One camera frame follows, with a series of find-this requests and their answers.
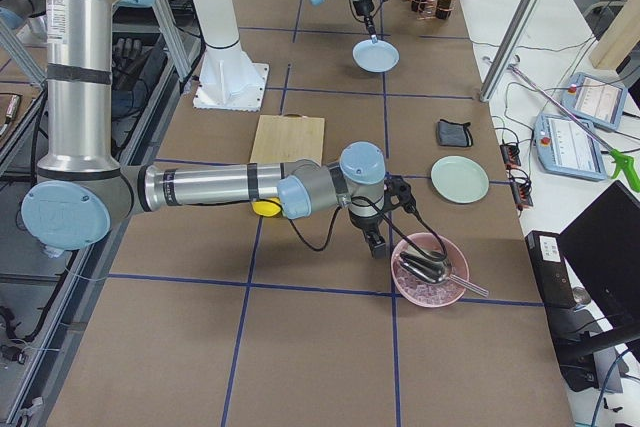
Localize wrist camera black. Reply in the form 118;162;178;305
383;175;417;214

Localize black monitor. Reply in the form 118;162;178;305
557;181;639;362

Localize pink bowl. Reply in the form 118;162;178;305
391;237;469;308

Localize teach pendant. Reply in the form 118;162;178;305
561;72;628;132
534;113;607;181

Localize teach pendant near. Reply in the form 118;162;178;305
534;113;607;181

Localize dark grey folded cloth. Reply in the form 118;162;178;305
436;119;474;148

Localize wooden cutting board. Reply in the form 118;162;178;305
250;115;325;164

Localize orange black connector block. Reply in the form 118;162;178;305
500;143;521;169

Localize light blue plate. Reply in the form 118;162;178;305
352;40;399;73

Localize light green plate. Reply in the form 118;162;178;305
431;156;490;204

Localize metal scoop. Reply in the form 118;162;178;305
399;248;489;298

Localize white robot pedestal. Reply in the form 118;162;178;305
192;0;269;112

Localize black computer tower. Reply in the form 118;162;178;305
525;230;591;311

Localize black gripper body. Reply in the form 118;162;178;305
349;0;389;23
348;199;385;242

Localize yellow lemon left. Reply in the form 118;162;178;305
252;198;282;217

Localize teach pendant far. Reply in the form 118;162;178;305
561;72;628;132

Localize aluminium frame post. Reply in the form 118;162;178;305
479;0;540;102

